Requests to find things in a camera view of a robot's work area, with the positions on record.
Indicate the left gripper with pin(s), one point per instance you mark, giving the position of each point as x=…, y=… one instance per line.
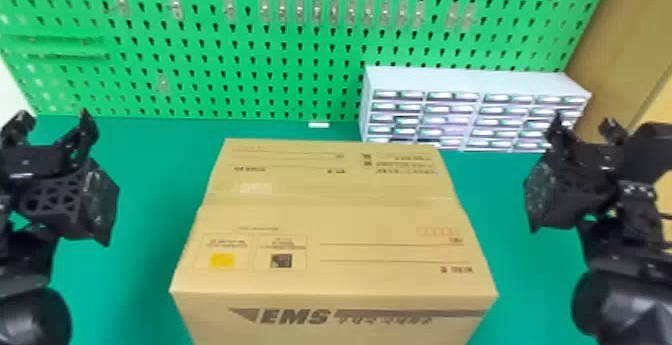
x=31, y=163

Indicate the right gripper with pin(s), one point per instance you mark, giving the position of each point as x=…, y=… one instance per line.
x=609, y=160

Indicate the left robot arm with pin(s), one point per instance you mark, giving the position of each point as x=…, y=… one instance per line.
x=26, y=313

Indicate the white drawer cabinet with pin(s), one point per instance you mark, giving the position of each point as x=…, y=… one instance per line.
x=525, y=121
x=414, y=116

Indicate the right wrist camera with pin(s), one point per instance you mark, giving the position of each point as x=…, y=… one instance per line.
x=653, y=150

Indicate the cardboard box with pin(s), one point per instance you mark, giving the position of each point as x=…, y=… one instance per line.
x=330, y=242

